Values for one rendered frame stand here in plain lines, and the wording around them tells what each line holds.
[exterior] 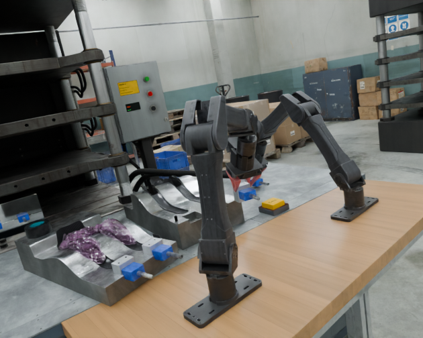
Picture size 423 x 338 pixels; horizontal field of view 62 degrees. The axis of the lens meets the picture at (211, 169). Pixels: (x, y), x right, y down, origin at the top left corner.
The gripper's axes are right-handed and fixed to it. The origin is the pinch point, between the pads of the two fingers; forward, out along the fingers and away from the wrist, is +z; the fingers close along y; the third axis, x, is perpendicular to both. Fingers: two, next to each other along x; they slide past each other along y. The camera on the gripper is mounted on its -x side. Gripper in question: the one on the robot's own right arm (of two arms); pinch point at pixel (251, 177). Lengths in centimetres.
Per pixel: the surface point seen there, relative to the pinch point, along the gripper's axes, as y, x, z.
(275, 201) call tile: 16.1, 27.0, -14.5
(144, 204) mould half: 54, -2, -6
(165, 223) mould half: 55, 14, -11
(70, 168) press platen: 64, -56, 12
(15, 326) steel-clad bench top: 103, 24, -8
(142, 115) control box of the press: 19, -69, 0
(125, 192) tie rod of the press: 43, -41, 24
